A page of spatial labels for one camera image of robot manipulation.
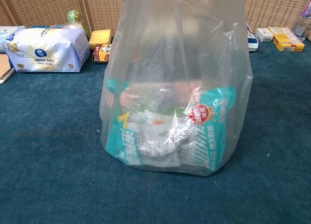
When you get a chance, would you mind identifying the green plastic packet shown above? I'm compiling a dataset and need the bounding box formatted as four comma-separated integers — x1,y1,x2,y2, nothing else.
155,104,188,116

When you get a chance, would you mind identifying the white crinkled printed packet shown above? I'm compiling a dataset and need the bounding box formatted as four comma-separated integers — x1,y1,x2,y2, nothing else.
132,112,195,168

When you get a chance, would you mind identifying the pink purple box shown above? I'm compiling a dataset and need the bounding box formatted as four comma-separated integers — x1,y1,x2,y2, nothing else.
121,82,202,101

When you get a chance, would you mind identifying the transparent plastic shopping bag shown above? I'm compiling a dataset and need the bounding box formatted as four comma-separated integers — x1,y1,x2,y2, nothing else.
99,0,253,177

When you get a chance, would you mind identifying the teal white detergent pouch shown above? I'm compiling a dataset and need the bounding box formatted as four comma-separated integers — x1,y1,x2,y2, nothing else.
106,78,237,172

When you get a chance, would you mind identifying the brown yellow panda biscuit box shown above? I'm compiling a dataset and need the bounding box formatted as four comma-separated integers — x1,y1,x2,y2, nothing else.
92,43,113,62

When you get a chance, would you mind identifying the yellow sponge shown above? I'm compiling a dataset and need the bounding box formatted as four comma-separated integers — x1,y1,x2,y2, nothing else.
88,29,112,51

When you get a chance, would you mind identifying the white blue packet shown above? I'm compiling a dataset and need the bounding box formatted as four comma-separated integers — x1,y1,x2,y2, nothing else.
246,33,259,52

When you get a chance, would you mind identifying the teal carpet mat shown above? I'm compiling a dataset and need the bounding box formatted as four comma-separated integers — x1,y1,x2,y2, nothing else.
0,35,311,224

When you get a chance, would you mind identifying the green white bottle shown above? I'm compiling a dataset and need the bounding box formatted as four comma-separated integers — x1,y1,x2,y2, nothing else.
67,10,90,37

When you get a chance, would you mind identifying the white blue tissue pack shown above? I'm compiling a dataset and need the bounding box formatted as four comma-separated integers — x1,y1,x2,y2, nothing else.
2,27,90,73

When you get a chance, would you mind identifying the small white box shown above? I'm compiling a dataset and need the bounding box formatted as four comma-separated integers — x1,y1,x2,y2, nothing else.
255,28,275,43

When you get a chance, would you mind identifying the wooden woven folding screen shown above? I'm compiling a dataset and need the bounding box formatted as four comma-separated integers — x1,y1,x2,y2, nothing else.
0,0,311,37

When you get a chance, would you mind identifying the clear plastic bottle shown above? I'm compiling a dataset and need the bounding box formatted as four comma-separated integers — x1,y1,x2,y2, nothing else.
291,0,311,41

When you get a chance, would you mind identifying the light blue wipes pack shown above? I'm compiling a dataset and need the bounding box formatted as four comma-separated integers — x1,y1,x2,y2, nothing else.
0,26,26,52

